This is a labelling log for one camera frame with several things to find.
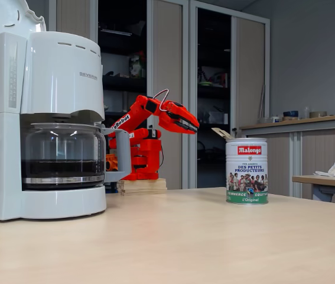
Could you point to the green and red package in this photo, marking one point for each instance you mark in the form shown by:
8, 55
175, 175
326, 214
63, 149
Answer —
136, 66

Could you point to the orange table clamp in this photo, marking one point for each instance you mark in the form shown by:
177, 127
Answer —
111, 162

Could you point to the clear glass jar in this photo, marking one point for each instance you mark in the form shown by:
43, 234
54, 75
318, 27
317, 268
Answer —
306, 114

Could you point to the dark blue bowl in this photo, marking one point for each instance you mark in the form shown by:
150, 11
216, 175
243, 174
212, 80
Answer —
290, 114

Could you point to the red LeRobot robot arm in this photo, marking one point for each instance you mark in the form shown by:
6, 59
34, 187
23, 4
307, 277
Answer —
140, 140

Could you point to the long grey sideboard counter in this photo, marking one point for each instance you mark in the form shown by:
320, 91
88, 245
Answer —
326, 148

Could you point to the small wooden side table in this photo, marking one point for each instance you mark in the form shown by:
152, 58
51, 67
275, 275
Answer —
326, 181

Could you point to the grey cabinet with tambour doors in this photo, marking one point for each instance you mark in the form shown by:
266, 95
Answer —
167, 44
250, 59

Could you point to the white drip coffee maker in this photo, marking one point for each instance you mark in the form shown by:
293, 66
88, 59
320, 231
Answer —
55, 83

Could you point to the wooden base block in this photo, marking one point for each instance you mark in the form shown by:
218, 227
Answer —
143, 186

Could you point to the Malongo coffee tin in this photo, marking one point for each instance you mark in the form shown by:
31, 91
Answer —
247, 177

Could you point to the beige tape roll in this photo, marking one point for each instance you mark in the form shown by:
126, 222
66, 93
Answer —
318, 114

